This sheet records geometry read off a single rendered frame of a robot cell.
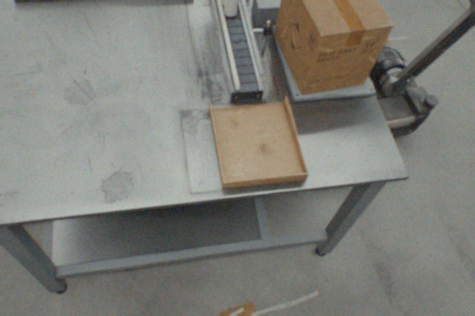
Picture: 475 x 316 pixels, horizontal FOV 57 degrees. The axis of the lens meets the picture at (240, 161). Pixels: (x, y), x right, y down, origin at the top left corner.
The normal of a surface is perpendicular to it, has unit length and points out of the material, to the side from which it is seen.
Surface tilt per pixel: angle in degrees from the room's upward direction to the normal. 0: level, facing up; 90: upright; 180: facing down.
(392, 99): 0
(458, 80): 0
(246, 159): 0
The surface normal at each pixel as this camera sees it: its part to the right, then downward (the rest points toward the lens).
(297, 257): 0.10, -0.51
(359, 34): 0.29, 0.83
